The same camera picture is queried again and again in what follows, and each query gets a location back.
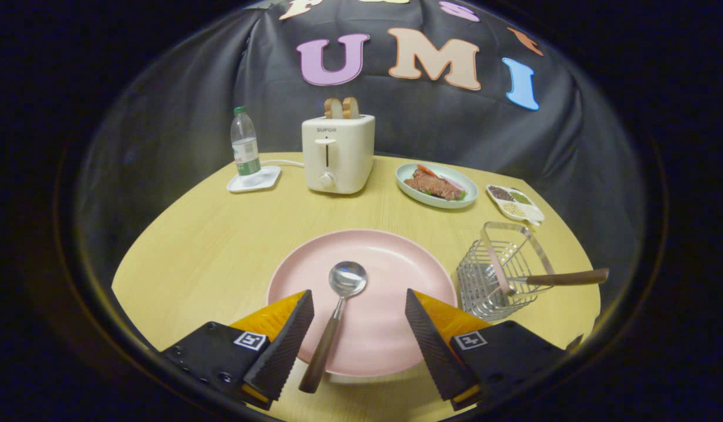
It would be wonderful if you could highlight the clear plastic water bottle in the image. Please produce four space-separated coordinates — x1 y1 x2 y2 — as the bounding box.
230 105 262 177

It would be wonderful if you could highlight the metal wire cutlery basket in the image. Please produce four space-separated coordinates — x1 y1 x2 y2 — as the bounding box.
456 222 555 322

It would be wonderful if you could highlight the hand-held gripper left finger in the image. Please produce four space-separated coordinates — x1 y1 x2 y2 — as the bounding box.
161 289 315 411

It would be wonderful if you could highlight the light green oval plate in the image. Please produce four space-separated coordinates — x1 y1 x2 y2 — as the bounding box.
395 162 479 210

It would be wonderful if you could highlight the pink round plate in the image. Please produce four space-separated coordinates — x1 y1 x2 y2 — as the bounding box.
267 229 458 377

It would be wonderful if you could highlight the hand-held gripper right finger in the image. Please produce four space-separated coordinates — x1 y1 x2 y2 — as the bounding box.
404 288 584 412

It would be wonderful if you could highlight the cream white toaster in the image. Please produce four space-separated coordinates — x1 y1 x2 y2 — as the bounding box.
301 114 376 195

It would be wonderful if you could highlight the brown grilled steak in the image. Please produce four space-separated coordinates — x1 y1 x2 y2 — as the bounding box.
404 170 463 201

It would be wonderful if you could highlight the metal fork with wooden handle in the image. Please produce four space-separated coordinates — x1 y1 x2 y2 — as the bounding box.
485 268 610 297

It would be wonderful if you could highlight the white divided spice dish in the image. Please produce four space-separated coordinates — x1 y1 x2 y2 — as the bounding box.
486 185 545 226

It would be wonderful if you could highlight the white square coaster tray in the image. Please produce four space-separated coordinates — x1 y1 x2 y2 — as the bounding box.
227 165 282 193

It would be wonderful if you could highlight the metal spoon with wooden handle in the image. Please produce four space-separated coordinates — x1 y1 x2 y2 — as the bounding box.
298 261 368 394

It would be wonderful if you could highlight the black backdrop cloth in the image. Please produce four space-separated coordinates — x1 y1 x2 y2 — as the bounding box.
74 0 649 329

